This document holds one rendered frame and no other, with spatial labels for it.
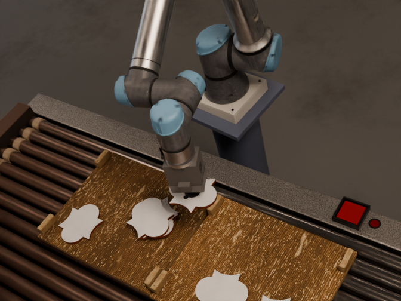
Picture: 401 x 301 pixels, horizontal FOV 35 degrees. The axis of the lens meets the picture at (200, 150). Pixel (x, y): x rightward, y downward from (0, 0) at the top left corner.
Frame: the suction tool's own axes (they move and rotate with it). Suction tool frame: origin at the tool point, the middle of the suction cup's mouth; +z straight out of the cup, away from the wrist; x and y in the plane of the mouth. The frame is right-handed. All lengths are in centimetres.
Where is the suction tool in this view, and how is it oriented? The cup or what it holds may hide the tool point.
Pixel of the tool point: (193, 193)
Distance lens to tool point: 165.4
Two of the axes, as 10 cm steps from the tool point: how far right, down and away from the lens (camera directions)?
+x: 1.2, -7.6, 6.4
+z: 2.0, 6.5, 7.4
